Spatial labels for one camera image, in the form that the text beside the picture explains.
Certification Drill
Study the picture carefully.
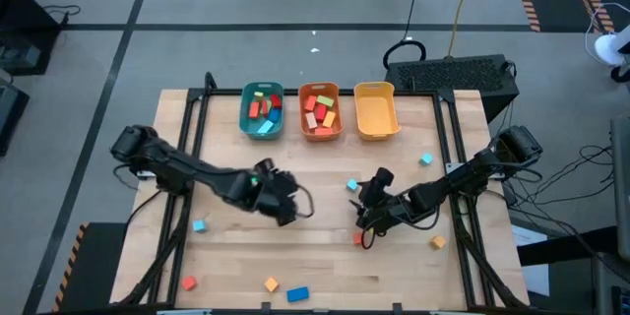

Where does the yellow cable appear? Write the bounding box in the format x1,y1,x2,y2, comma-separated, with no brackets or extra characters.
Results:
446,0,481,58

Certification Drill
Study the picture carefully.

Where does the black cabinet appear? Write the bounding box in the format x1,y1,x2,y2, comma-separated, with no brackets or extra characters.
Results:
0,0,63,78

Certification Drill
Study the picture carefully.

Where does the black cable bundle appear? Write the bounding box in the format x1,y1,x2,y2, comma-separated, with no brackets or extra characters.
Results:
491,100,616,257

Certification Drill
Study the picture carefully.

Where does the yellow plastic bin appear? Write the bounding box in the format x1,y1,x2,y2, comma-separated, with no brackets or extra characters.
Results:
352,81,401,142

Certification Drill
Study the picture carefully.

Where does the black floor cable cover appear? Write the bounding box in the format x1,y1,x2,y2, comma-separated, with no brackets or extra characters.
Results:
516,225,630,268

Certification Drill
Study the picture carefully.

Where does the black plug cable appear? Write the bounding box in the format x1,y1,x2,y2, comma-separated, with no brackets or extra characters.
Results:
42,3,83,29

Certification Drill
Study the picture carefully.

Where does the white paper sheet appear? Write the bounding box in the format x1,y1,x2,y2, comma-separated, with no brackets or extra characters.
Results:
511,224,550,297

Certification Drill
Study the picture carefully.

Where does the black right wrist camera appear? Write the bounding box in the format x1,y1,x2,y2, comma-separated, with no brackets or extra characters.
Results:
371,166,396,193

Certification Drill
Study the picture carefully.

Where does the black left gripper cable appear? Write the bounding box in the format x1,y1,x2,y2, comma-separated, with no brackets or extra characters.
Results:
293,185,316,220

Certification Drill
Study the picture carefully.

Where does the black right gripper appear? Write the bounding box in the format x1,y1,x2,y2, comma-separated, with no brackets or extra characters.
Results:
347,181,417,233

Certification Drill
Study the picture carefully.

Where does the black computer case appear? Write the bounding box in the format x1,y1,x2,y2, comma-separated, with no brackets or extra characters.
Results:
383,53,521,124

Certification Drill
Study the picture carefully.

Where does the grey equipment box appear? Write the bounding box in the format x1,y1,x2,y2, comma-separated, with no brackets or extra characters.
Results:
0,41,43,71

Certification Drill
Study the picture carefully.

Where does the orange plastic bin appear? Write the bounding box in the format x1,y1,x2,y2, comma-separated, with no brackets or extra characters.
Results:
297,81,345,142

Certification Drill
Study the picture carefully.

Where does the black cable with coil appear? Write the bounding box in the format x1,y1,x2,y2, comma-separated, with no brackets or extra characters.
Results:
382,0,427,71

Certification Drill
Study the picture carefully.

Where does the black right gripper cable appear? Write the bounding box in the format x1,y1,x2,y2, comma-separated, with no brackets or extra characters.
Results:
360,225,378,251

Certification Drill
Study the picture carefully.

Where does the black equipment box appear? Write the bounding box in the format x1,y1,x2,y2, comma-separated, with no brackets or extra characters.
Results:
0,78,30,158

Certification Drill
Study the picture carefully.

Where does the black hazard-edged floor mat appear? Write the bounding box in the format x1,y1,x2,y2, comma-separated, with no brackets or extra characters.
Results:
51,220,130,314

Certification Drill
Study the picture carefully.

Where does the teal plastic bin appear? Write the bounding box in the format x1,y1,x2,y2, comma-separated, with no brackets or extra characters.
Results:
238,81,286,141

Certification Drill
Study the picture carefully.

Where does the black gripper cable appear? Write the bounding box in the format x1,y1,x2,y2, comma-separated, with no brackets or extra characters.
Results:
360,225,378,251
293,185,316,220

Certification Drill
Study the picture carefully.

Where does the white round device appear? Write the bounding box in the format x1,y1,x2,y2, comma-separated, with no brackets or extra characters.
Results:
585,2,630,83

